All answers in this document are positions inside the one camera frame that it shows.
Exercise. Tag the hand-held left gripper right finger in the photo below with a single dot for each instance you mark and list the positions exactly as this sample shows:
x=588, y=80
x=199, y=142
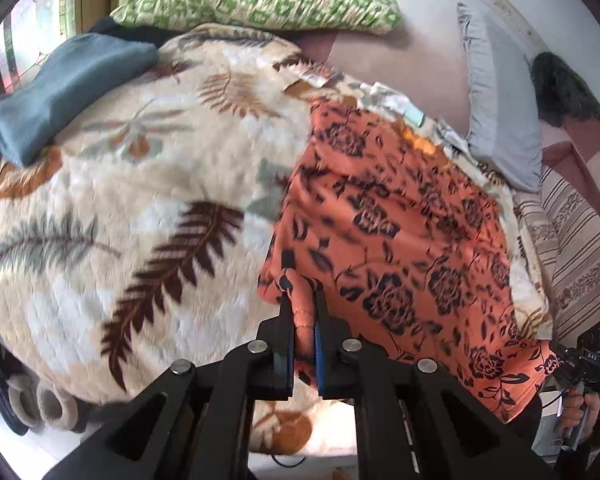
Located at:
x=321, y=360

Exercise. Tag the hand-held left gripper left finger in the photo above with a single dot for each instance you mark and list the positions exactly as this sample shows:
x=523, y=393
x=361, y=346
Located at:
x=286, y=360

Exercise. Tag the orange floral garment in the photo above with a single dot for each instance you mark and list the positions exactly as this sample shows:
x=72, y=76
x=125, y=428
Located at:
x=405, y=240

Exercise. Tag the person's right hand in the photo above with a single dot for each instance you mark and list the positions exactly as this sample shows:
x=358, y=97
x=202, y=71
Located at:
x=572, y=412

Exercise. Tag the striped floral bedding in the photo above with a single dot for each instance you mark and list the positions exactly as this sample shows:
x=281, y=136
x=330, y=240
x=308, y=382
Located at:
x=580, y=250

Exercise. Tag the pink brown quilt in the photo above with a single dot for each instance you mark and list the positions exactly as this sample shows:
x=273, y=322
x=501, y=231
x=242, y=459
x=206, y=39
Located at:
x=580, y=150

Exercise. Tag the leaf print fleece blanket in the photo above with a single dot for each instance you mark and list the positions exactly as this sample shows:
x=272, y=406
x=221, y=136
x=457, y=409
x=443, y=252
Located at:
x=145, y=200

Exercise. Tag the beige fuzzy slipper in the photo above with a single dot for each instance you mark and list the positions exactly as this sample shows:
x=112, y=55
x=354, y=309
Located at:
x=22, y=402
x=55, y=407

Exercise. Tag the white grey small cloth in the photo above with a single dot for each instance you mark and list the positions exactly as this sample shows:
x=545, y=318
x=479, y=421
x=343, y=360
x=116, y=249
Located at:
x=455, y=137

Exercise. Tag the grey pillow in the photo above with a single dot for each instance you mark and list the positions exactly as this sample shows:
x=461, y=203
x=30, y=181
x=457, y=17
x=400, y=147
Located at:
x=505, y=110

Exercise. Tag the white and teal small cloth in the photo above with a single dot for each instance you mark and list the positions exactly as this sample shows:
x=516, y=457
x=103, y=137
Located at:
x=402, y=105

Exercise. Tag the mauve bed sheet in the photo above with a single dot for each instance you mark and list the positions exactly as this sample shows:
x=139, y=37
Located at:
x=405, y=60

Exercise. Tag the blue folded fleece cloth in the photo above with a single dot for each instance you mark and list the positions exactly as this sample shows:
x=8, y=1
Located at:
x=65, y=95

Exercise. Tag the patterned glass window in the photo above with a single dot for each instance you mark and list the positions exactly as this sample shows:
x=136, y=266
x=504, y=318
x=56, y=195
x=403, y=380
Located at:
x=35, y=25

